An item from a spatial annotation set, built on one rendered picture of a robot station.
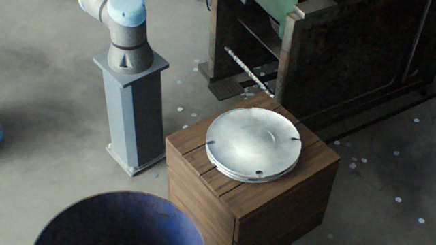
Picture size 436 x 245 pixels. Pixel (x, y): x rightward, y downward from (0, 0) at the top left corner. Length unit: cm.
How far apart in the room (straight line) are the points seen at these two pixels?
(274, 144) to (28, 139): 104
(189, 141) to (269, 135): 25
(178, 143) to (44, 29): 133
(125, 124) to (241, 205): 57
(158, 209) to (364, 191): 94
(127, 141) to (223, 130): 43
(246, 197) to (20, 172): 95
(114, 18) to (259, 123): 55
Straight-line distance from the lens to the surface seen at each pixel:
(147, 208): 152
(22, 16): 304
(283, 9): 199
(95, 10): 185
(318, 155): 178
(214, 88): 224
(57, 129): 236
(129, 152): 209
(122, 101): 191
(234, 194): 164
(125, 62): 185
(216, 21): 232
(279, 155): 172
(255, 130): 177
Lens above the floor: 163
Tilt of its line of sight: 44 degrees down
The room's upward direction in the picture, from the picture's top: 4 degrees clockwise
